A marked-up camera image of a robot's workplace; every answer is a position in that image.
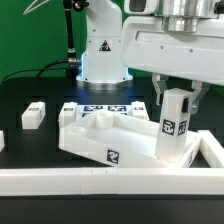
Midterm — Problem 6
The white front obstacle wall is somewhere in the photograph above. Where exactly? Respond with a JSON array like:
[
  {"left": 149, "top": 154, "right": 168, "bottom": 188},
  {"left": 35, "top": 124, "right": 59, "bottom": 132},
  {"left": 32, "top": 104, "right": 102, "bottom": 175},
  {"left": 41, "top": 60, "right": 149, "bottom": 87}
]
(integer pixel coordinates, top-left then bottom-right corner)
[{"left": 0, "top": 168, "right": 224, "bottom": 196}]

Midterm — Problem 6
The white marker base plate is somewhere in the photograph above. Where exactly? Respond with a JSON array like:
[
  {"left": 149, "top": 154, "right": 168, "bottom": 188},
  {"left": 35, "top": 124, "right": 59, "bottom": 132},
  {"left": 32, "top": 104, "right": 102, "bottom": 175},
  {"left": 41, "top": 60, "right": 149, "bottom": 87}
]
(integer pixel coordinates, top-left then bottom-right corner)
[{"left": 76, "top": 105, "right": 132, "bottom": 119}]

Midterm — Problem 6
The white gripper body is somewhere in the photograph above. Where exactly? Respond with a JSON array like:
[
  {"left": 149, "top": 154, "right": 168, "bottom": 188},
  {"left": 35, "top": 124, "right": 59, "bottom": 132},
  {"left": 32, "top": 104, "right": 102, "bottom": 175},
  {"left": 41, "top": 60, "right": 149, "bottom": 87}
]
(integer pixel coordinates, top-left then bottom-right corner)
[{"left": 121, "top": 16, "right": 224, "bottom": 86}]

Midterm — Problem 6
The black cable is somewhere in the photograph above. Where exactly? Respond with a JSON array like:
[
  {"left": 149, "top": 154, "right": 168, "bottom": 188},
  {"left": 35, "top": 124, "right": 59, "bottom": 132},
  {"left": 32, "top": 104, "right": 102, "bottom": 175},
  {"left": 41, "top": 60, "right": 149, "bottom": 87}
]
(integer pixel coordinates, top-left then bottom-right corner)
[{"left": 0, "top": 59, "right": 73, "bottom": 86}]

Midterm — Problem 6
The white left obstacle wall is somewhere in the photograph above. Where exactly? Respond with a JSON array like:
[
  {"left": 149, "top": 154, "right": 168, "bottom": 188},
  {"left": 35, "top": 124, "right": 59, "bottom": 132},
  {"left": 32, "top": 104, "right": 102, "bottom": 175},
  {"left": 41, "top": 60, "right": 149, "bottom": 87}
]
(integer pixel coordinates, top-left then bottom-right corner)
[{"left": 0, "top": 131, "right": 5, "bottom": 152}]

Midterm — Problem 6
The black post with connector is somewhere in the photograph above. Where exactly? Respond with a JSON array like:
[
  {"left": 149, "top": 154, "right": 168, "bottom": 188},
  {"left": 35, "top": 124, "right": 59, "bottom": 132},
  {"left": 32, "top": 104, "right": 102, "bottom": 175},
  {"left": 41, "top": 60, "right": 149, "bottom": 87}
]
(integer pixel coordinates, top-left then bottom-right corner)
[{"left": 62, "top": 0, "right": 80, "bottom": 81}]

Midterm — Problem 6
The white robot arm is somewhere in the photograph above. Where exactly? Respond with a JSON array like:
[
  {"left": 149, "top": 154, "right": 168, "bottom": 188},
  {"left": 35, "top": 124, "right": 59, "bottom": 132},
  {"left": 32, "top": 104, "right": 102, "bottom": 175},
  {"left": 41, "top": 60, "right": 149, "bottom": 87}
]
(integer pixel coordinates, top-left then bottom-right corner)
[{"left": 77, "top": 0, "right": 224, "bottom": 114}]

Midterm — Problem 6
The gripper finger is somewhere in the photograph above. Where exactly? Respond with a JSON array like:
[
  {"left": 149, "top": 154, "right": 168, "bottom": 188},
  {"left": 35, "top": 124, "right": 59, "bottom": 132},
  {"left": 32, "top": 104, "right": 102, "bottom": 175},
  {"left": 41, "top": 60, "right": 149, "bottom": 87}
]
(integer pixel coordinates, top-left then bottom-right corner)
[
  {"left": 182, "top": 81, "right": 210, "bottom": 114},
  {"left": 152, "top": 73, "right": 168, "bottom": 106}
]

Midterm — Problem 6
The white obstacle wall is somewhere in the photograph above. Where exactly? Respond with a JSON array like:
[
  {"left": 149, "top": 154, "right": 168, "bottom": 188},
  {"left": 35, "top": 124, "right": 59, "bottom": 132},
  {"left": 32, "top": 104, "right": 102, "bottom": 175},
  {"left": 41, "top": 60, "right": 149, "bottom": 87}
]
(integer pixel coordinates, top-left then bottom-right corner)
[
  {"left": 198, "top": 130, "right": 224, "bottom": 168},
  {"left": 0, "top": 168, "right": 224, "bottom": 196},
  {"left": 0, "top": 131, "right": 5, "bottom": 152}
]

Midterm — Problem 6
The white right obstacle wall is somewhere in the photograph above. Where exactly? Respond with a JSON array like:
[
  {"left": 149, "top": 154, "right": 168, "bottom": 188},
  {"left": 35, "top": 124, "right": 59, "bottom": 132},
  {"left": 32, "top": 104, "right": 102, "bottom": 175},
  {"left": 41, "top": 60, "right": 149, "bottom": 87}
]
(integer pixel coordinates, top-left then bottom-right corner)
[{"left": 198, "top": 130, "right": 224, "bottom": 168}]

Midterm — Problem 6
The white desk top tray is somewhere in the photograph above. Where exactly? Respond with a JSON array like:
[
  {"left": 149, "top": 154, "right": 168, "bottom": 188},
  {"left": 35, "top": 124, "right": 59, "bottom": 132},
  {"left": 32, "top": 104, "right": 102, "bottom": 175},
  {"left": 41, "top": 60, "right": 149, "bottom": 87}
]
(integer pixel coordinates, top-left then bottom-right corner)
[{"left": 59, "top": 110, "right": 201, "bottom": 168}]

